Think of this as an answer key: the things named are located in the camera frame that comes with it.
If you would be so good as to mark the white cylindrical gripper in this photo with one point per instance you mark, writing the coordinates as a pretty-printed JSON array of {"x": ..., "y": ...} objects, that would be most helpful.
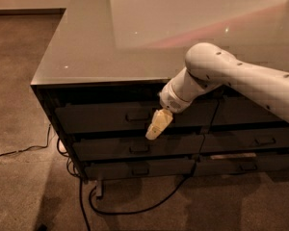
[{"x": 170, "y": 102}]

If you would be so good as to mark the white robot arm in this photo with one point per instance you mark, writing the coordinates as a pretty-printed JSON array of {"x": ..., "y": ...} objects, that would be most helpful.
[{"x": 208, "y": 67}]

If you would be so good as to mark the dark cabinet with glossy top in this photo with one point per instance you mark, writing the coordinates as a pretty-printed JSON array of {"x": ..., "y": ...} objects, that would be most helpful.
[{"x": 114, "y": 51}]

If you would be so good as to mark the dark wall baseboard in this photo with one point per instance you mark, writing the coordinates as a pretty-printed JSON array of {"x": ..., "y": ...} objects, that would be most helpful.
[{"x": 32, "y": 11}]

